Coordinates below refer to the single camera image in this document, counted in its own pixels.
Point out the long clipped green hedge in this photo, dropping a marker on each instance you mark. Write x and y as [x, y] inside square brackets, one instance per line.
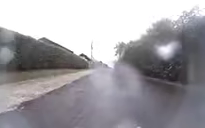
[40, 53]

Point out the wet grey asphalt road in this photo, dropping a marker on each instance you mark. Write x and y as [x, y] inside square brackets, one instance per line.
[110, 103]

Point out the pale pavement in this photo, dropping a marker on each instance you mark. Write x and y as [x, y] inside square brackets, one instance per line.
[26, 91]

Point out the row of dark trees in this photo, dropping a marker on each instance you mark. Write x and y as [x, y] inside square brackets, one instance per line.
[163, 50]

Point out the pole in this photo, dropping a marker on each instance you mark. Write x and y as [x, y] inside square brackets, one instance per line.
[92, 50]

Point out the grass strip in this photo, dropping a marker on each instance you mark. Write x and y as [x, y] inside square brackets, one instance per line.
[26, 75]

